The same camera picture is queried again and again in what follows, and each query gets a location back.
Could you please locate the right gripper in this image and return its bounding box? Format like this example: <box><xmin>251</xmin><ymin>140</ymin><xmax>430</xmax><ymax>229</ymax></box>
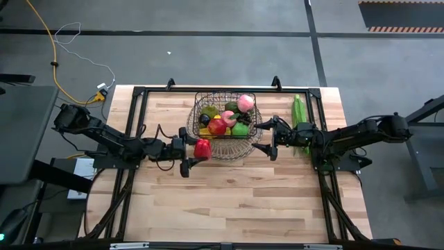
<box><xmin>251</xmin><ymin>115</ymin><xmax>315</xmax><ymax>161</ymax></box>

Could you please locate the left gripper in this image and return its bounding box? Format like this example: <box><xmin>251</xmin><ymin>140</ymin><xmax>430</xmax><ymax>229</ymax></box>
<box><xmin>162</xmin><ymin>126</ymin><xmax>210</xmax><ymax>178</ymax></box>

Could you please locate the red bell pepper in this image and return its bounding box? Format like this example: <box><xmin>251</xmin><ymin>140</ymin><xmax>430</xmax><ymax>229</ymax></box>
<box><xmin>193</xmin><ymin>137</ymin><xmax>213</xmax><ymax>160</ymax></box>

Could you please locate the black grape bunch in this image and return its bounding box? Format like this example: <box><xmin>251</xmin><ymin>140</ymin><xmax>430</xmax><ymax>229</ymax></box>
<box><xmin>237</xmin><ymin>111</ymin><xmax>253</xmax><ymax>126</ymax></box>

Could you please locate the red pomegranate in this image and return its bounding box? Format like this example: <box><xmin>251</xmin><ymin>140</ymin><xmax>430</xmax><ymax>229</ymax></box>
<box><xmin>207</xmin><ymin>118</ymin><xmax>228</xmax><ymax>136</ymax></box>

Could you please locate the green bell pepper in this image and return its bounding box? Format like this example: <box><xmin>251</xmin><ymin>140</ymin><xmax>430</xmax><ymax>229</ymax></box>
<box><xmin>200</xmin><ymin>105</ymin><xmax>219</xmax><ymax>121</ymax></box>

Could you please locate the green avocado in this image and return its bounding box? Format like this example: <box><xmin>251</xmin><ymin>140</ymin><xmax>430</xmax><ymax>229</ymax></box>
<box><xmin>224</xmin><ymin>101</ymin><xmax>240</xmax><ymax>115</ymax></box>

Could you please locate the green corn husk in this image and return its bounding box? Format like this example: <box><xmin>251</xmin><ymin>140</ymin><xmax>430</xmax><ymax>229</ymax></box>
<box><xmin>291</xmin><ymin>94</ymin><xmax>311</xmax><ymax>156</ymax></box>

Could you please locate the white box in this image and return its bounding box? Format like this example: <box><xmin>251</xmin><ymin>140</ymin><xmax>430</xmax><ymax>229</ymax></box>
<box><xmin>67</xmin><ymin>158</ymin><xmax>96</xmax><ymax>201</ymax></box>

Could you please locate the grey metal table stand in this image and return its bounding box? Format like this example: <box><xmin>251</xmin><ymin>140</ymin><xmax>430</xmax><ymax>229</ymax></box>
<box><xmin>404</xmin><ymin>93</ymin><xmax>444</xmax><ymax>202</ymax></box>

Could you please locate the grey side desk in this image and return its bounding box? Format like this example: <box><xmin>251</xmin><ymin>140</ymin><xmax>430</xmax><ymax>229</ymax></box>
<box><xmin>0</xmin><ymin>85</ymin><xmax>59</xmax><ymax>185</ymax></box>

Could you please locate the black hazard-striped floor mat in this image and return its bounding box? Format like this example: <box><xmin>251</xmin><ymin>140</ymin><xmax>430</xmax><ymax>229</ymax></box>
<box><xmin>357</xmin><ymin>0</ymin><xmax>444</xmax><ymax>34</ymax></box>

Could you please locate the black device with LED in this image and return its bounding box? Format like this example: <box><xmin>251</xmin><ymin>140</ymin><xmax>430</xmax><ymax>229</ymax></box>
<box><xmin>0</xmin><ymin>208</ymin><xmax>28</xmax><ymax>244</ymax></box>

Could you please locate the black wire basket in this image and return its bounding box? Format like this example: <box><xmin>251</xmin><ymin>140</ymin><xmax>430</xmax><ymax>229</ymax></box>
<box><xmin>192</xmin><ymin>90</ymin><xmax>259</xmax><ymax>140</ymax></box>

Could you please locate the black aluminium table frame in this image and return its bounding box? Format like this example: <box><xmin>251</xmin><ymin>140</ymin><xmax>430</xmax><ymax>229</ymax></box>
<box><xmin>78</xmin><ymin>76</ymin><xmax>374</xmax><ymax>250</ymax></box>

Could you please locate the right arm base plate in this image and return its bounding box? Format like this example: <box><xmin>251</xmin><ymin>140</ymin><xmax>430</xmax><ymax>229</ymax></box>
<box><xmin>311</xmin><ymin>154</ymin><xmax>374</xmax><ymax>173</ymax></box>

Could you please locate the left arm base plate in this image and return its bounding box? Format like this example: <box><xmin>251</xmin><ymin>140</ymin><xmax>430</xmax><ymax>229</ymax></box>
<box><xmin>92</xmin><ymin>141</ymin><xmax>144</xmax><ymax>170</ymax></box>

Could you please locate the silver aluminium rail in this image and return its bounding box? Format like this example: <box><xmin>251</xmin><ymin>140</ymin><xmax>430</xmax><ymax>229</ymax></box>
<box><xmin>303</xmin><ymin>243</ymin><xmax>343</xmax><ymax>250</ymax></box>
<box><xmin>110</xmin><ymin>242</ymin><xmax>150</xmax><ymax>250</ymax></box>

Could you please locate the white floor cable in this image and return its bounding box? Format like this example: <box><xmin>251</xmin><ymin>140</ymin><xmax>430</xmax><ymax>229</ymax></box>
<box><xmin>53</xmin><ymin>22</ymin><xmax>117</xmax><ymax>90</ymax></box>

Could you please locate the yellow floor cable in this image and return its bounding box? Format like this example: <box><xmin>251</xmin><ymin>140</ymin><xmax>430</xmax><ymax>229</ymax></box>
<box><xmin>24</xmin><ymin>0</ymin><xmax>107</xmax><ymax>106</ymax></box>

